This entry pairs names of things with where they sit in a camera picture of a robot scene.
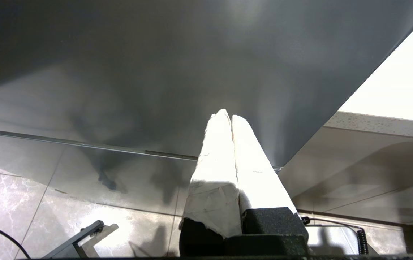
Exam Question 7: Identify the grey cabinet door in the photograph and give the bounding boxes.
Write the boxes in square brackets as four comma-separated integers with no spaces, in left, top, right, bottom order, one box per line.
[0,0,413,170]

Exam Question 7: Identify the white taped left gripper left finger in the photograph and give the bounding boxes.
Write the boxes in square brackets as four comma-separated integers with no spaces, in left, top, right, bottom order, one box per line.
[178,109,244,257]

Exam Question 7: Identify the beige base cabinet front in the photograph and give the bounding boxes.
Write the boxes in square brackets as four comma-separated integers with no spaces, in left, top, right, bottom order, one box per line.
[279,126,413,224]

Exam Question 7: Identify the black coiled cable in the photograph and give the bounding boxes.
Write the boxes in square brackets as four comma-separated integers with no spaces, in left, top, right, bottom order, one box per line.
[301,216,369,255]

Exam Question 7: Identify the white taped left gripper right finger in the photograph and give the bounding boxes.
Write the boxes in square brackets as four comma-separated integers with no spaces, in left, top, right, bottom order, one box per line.
[231,115,310,237]

